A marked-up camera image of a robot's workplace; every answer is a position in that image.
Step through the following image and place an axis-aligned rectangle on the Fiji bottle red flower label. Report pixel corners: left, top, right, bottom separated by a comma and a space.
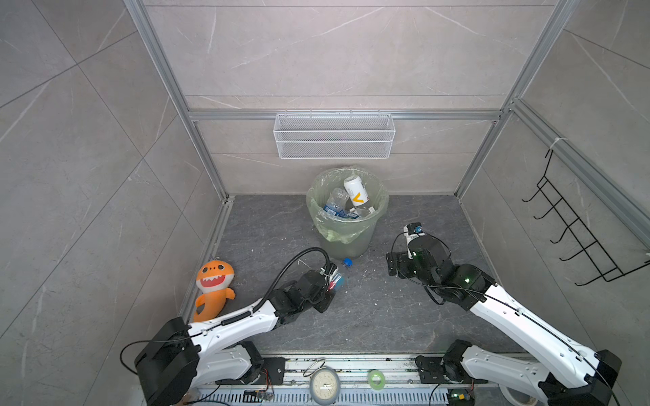
328, 258, 353, 292

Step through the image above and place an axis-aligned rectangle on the bottle green white blue label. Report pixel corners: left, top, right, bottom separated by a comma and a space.
348, 206, 376, 219

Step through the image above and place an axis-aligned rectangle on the large bottle white yellow label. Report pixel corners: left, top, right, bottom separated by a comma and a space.
344, 175, 369, 207

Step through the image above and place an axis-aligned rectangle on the bottle dark blue label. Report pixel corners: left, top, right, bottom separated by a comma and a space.
323, 188, 350, 218

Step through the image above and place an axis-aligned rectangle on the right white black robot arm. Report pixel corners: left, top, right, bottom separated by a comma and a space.
386, 229, 622, 405

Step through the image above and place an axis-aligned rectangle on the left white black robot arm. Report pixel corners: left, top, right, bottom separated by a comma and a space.
134, 266, 340, 405

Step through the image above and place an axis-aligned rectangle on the grey mesh waste bin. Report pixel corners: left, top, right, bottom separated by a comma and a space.
306, 167, 389, 260

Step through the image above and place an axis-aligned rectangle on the green plastic bin liner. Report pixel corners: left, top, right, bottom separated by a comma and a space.
306, 167, 389, 245

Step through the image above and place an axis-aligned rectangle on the round grey dial timer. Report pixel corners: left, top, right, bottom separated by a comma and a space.
310, 367, 341, 405

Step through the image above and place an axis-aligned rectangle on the orange shark plush toy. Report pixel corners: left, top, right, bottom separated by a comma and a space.
193, 260, 235, 322

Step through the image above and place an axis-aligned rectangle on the green tape roll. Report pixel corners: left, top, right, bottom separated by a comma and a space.
367, 370, 386, 391

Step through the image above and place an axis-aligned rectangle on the white tape roll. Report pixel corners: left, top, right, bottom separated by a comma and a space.
499, 386, 538, 406

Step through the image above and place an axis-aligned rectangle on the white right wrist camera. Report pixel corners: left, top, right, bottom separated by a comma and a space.
404, 222, 426, 259

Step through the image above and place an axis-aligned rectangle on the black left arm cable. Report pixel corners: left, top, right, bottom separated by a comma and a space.
119, 247, 332, 377

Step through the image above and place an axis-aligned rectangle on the white wire wall basket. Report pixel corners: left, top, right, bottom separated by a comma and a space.
274, 113, 396, 160

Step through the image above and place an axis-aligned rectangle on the black wire hook rack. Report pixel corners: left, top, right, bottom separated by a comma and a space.
521, 149, 649, 287

